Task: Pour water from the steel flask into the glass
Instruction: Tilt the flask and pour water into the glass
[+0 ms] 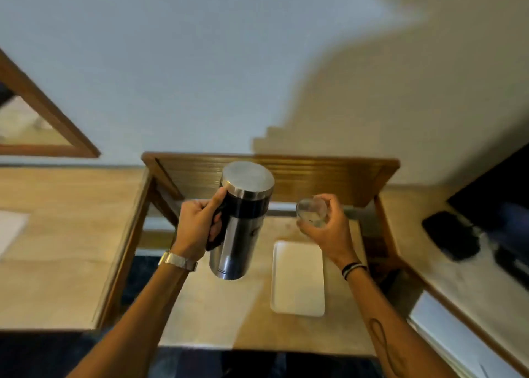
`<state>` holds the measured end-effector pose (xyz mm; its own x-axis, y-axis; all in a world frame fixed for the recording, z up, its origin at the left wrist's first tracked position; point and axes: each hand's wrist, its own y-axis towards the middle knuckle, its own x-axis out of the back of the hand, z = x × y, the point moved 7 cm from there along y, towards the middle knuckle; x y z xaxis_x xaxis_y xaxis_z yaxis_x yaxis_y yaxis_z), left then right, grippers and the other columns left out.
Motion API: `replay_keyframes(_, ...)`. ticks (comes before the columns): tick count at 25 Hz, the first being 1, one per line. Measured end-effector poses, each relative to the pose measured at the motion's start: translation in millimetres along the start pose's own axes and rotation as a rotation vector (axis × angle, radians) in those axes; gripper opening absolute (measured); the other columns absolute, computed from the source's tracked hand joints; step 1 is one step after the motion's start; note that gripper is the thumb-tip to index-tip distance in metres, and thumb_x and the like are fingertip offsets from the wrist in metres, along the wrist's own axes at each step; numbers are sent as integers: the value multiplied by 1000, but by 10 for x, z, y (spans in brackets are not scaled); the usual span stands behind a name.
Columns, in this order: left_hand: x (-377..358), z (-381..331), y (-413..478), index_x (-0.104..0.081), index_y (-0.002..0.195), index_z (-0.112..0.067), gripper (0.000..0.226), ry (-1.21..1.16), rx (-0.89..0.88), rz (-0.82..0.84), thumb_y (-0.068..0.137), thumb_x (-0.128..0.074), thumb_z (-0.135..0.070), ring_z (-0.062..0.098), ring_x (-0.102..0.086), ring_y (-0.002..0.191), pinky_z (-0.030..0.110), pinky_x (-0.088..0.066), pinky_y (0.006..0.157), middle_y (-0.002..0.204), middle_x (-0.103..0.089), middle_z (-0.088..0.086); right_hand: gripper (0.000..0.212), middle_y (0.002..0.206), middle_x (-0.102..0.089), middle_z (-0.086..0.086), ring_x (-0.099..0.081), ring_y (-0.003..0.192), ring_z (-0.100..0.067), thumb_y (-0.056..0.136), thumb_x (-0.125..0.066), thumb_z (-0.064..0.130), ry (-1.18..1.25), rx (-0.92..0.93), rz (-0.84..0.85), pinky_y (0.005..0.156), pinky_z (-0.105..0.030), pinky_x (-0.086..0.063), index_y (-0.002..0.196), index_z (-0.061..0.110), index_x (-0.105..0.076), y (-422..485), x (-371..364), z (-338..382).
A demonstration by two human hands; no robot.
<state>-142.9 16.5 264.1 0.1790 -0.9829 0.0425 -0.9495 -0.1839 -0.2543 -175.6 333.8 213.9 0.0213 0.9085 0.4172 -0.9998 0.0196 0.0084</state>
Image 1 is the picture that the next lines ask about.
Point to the black remote control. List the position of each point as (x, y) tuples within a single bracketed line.
[(451, 235)]

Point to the silver wristwatch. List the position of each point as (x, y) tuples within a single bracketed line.
[(178, 261)]

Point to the person's right thumb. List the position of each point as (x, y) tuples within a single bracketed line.
[(308, 227)]

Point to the wooden chair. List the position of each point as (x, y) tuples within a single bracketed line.
[(297, 175)]

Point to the black and white wristbands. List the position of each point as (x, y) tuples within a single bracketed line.
[(353, 268)]

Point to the white rectangular tray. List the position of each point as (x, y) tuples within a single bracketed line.
[(298, 278)]

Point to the person's right hand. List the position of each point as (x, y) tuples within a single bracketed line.
[(334, 233)]

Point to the person's left forearm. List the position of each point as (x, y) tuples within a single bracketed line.
[(136, 324)]

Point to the clear drinking glass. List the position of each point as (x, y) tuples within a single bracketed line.
[(312, 212)]

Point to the wooden framed mirror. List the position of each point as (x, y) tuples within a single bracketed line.
[(39, 121)]

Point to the white paper sheet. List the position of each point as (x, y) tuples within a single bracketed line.
[(9, 229)]

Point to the person's right forearm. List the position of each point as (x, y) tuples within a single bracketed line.
[(392, 324)]

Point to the stainless steel thermos jug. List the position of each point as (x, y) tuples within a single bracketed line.
[(241, 220)]

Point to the person's left thumb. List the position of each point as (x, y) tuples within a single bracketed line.
[(218, 202)]

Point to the person's left hand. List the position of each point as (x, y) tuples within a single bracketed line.
[(193, 228)]

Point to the black television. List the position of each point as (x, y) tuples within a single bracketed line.
[(496, 208)]

